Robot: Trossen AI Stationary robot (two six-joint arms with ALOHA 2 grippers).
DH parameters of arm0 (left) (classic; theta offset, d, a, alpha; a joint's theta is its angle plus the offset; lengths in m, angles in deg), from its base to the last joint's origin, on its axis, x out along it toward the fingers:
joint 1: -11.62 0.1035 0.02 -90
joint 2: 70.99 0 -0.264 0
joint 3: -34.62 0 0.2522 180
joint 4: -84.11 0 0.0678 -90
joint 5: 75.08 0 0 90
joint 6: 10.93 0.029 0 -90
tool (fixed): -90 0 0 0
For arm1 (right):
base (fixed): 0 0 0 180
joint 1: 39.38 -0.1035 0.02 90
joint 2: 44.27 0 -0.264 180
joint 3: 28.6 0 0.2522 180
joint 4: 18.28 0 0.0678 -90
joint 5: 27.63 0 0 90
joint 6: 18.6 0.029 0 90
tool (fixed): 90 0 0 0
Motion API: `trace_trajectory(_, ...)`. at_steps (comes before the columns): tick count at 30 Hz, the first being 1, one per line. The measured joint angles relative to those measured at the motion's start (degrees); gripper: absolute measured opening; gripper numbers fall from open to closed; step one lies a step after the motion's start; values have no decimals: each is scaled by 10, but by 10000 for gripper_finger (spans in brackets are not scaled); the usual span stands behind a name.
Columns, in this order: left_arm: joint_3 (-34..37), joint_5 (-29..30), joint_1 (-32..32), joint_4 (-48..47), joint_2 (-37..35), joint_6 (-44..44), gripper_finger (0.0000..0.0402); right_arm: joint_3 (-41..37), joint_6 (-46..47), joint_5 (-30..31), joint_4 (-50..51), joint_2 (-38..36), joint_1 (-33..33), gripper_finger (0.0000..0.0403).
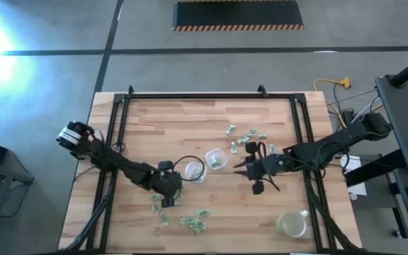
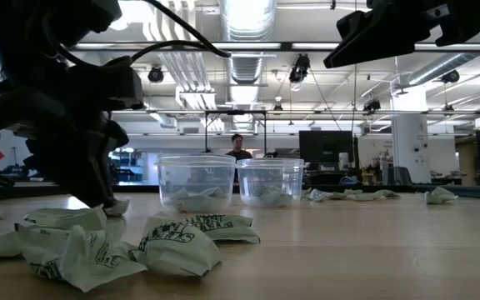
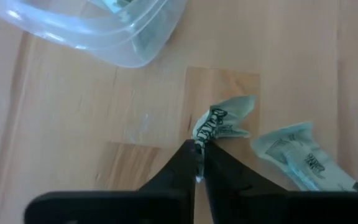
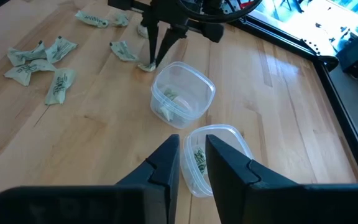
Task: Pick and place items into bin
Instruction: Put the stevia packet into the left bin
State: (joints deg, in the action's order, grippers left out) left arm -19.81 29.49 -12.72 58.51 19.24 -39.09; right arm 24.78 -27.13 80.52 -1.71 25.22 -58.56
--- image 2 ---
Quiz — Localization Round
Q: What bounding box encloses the shelf with blue bins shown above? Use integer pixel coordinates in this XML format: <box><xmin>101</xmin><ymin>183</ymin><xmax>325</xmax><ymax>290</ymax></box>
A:
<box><xmin>110</xmin><ymin>147</ymin><xmax>148</xmax><ymax>184</ymax></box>

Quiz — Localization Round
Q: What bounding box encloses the black monitor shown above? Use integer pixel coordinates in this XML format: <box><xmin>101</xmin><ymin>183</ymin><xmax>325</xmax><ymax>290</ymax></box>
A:
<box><xmin>298</xmin><ymin>130</ymin><xmax>360</xmax><ymax>166</ymax></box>

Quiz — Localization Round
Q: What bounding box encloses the clear plastic container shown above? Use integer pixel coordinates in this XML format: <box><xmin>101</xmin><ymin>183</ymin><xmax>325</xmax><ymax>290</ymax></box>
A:
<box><xmin>235</xmin><ymin>157</ymin><xmax>307</xmax><ymax>208</ymax></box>
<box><xmin>155</xmin><ymin>152</ymin><xmax>238</xmax><ymax>213</ymax></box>

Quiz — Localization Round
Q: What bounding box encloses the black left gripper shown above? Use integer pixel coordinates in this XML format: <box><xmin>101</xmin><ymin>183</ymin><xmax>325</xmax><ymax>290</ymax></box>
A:
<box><xmin>0</xmin><ymin>89</ymin><xmax>131</xmax><ymax>208</ymax></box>

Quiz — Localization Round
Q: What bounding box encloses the black ceiling spotlight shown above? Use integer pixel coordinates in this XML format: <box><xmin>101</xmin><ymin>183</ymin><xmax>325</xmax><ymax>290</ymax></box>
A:
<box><xmin>362</xmin><ymin>98</ymin><xmax>382</xmax><ymax>113</ymax></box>
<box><xmin>440</xmin><ymin>68</ymin><xmax>461</xmax><ymax>85</ymax></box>
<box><xmin>147</xmin><ymin>65</ymin><xmax>165</xmax><ymax>84</ymax></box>

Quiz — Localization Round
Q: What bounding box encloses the blue bag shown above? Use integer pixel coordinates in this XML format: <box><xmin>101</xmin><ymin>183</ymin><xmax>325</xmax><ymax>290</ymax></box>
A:
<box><xmin>338</xmin><ymin>175</ymin><xmax>362</xmax><ymax>188</ymax></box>

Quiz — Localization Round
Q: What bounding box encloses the black hanging camera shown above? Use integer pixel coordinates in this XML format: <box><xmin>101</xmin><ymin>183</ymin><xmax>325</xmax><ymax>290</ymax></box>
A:
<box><xmin>288</xmin><ymin>52</ymin><xmax>312</xmax><ymax>84</ymax></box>

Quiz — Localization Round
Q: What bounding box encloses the white column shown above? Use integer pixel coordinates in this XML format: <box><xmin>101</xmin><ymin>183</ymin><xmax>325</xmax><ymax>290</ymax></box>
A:
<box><xmin>391</xmin><ymin>85</ymin><xmax>432</xmax><ymax>184</ymax></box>

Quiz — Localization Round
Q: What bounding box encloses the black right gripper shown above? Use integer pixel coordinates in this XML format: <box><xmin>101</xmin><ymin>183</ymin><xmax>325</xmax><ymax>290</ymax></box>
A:
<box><xmin>323</xmin><ymin>0</ymin><xmax>480</xmax><ymax>69</ymax></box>

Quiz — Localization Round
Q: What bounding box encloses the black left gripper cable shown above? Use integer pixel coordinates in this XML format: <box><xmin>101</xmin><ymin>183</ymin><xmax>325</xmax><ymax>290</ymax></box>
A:
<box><xmin>129</xmin><ymin>0</ymin><xmax>233</xmax><ymax>63</ymax></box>

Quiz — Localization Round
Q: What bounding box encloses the silver ventilation duct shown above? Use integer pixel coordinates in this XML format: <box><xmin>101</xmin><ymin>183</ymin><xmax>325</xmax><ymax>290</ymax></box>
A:
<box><xmin>218</xmin><ymin>0</ymin><xmax>278</xmax><ymax>134</ymax></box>

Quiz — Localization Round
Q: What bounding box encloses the person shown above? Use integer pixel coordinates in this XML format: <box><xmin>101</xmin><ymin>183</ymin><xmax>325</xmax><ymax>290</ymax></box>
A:
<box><xmin>225</xmin><ymin>132</ymin><xmax>254</xmax><ymax>162</ymax></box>

